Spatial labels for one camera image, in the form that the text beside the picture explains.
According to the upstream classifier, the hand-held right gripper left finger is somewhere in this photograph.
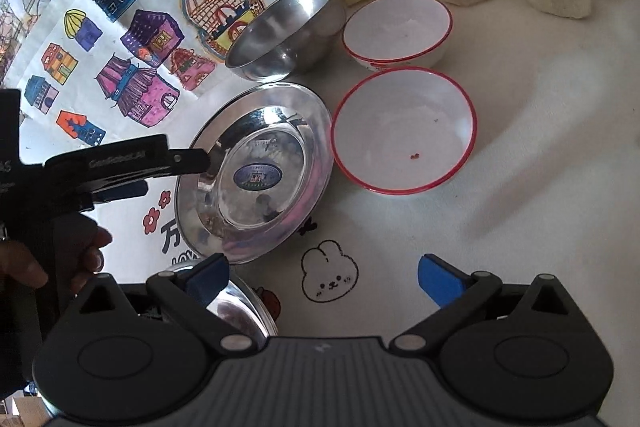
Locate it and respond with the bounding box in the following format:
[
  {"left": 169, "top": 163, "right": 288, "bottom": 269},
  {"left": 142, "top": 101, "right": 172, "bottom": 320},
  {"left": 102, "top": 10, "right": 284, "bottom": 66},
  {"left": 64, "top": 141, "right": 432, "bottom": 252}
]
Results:
[{"left": 70, "top": 253, "right": 261, "bottom": 355}]

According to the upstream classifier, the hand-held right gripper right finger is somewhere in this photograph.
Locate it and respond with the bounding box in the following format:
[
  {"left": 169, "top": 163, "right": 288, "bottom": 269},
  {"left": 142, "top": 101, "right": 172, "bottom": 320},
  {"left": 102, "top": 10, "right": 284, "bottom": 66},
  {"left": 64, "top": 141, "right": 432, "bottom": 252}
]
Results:
[{"left": 390, "top": 253, "right": 576, "bottom": 354}]

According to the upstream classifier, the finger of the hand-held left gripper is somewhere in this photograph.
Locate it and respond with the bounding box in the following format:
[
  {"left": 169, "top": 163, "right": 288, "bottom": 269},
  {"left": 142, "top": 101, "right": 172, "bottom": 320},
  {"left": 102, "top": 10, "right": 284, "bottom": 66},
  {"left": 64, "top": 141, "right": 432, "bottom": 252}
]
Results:
[
  {"left": 70, "top": 178, "right": 149, "bottom": 212},
  {"left": 44, "top": 134, "right": 212, "bottom": 188}
]

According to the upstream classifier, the labelled stainless steel plate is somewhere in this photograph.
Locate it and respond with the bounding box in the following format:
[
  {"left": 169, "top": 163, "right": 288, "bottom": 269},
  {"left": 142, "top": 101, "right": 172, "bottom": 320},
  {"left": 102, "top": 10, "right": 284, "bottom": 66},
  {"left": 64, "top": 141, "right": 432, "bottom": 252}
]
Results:
[{"left": 173, "top": 82, "right": 335, "bottom": 266}]

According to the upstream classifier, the large white red-rimmed bowl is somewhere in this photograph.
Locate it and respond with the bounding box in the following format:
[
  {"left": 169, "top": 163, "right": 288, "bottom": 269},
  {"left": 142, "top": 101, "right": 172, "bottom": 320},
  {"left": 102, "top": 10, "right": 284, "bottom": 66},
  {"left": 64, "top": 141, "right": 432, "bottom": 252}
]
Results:
[{"left": 331, "top": 67, "right": 479, "bottom": 198}]

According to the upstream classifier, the black red-rimmed dish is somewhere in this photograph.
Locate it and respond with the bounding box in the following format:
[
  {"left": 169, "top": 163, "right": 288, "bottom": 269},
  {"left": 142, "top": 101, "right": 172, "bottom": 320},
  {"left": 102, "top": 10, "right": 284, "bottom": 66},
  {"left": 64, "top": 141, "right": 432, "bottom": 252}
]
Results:
[{"left": 224, "top": 0, "right": 349, "bottom": 84}]

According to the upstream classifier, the person's left hand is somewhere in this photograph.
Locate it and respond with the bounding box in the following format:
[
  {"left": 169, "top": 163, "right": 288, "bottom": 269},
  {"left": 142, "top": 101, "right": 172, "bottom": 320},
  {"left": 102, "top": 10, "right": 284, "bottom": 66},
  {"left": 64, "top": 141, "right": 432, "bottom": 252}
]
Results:
[{"left": 0, "top": 226, "right": 114, "bottom": 299}]

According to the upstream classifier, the coloured houses drawing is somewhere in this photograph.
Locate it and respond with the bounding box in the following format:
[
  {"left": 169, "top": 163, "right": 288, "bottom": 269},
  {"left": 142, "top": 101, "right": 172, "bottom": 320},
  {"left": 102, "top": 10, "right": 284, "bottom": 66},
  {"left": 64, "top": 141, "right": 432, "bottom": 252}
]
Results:
[{"left": 10, "top": 0, "right": 327, "bottom": 148}]

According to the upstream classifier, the white printed table cloth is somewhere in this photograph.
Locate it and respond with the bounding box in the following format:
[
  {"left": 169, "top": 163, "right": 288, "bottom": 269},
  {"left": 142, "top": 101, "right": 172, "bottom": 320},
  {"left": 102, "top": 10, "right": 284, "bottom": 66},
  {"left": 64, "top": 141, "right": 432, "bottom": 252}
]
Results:
[{"left": 90, "top": 0, "right": 640, "bottom": 348}]

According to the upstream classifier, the small white red-rimmed bowl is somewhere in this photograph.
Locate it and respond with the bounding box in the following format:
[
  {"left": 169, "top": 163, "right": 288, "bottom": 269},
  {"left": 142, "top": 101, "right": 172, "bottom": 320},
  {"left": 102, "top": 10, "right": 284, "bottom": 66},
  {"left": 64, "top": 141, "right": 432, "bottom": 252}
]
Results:
[{"left": 341, "top": 0, "right": 454, "bottom": 72}]

